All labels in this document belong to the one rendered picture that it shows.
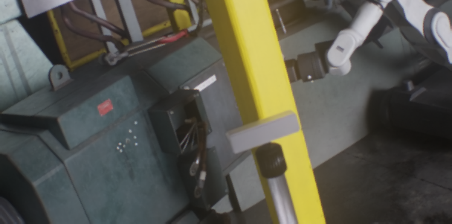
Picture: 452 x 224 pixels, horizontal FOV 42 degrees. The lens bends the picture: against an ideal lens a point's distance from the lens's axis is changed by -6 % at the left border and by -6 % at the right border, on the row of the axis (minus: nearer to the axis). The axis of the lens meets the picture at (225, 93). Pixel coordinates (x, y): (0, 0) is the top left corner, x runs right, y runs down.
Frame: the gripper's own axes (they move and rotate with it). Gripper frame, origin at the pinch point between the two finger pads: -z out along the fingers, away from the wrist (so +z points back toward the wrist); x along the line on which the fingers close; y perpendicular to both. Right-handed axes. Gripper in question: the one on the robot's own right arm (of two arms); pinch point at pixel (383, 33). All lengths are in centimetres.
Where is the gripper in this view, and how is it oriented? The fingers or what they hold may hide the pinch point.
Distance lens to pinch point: 263.5
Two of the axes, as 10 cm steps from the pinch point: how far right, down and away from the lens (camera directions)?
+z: -6.5, -5.6, -5.2
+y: 5.5, 1.3, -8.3
